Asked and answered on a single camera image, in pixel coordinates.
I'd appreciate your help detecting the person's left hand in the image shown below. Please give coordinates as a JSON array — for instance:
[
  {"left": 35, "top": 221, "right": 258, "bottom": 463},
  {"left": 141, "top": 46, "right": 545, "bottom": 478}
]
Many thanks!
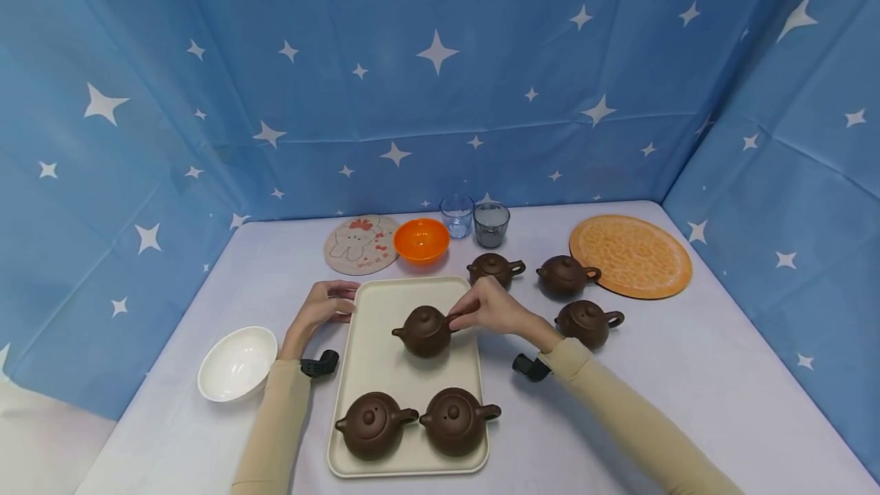
[{"left": 280, "top": 280, "right": 361, "bottom": 362}]

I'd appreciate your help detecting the person's right hand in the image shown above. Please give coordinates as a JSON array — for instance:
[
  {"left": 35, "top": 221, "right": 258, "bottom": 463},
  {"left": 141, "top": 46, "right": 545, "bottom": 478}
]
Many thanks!
[{"left": 448, "top": 276, "right": 566, "bottom": 354}]

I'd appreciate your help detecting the brown clay teapot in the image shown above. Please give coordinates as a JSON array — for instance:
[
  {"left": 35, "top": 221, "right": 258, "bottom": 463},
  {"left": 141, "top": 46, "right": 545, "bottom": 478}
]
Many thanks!
[
  {"left": 467, "top": 253, "right": 527, "bottom": 290},
  {"left": 392, "top": 306, "right": 459, "bottom": 359},
  {"left": 335, "top": 392, "right": 419, "bottom": 461},
  {"left": 419, "top": 387, "right": 502, "bottom": 458},
  {"left": 555, "top": 300, "right": 626, "bottom": 351},
  {"left": 536, "top": 255, "right": 603, "bottom": 299}
]

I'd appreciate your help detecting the person's left forearm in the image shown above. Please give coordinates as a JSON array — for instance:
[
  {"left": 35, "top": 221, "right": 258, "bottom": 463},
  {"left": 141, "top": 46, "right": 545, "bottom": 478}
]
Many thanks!
[{"left": 231, "top": 357, "right": 312, "bottom": 495}]

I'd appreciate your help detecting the person's right forearm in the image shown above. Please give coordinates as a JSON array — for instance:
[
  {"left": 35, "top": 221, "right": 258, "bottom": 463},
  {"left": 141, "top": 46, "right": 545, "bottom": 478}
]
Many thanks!
[{"left": 539, "top": 337, "right": 745, "bottom": 495}]

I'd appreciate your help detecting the round rabbit print coaster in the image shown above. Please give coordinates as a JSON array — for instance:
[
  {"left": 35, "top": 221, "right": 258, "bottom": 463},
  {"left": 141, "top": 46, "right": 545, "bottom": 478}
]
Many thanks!
[{"left": 323, "top": 214, "right": 401, "bottom": 277}]

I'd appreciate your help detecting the black wrist band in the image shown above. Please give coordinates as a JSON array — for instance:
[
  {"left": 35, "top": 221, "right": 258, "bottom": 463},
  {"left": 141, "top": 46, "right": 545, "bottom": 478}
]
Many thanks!
[
  {"left": 512, "top": 354, "right": 554, "bottom": 383},
  {"left": 300, "top": 350, "right": 341, "bottom": 379}
]

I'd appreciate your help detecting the grey drinking glass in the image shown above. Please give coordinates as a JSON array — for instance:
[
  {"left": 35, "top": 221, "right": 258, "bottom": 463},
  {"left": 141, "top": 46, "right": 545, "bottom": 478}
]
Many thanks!
[{"left": 473, "top": 202, "right": 511, "bottom": 249}]

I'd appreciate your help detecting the cream rectangular tray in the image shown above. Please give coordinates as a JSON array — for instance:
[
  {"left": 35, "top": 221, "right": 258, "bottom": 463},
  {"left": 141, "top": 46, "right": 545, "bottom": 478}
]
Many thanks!
[{"left": 327, "top": 276, "right": 490, "bottom": 478}]

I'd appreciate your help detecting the clear drinking glass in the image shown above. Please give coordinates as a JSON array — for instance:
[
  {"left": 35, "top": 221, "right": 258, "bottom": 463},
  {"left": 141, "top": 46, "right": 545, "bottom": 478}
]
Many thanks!
[{"left": 440, "top": 195, "right": 475, "bottom": 239}]

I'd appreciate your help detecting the orange bowl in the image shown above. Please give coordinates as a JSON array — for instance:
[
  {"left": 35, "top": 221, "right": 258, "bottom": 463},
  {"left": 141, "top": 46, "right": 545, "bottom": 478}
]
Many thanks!
[{"left": 393, "top": 218, "right": 451, "bottom": 266}]

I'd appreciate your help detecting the white bowl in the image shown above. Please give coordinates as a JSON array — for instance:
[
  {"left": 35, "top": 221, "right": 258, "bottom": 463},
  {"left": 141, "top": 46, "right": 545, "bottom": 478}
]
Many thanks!
[{"left": 197, "top": 326, "right": 279, "bottom": 403}]

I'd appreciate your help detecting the orange round patterned mat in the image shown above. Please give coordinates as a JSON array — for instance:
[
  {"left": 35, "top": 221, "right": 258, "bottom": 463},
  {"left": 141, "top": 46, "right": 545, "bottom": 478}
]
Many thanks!
[{"left": 569, "top": 215, "right": 694, "bottom": 300}]

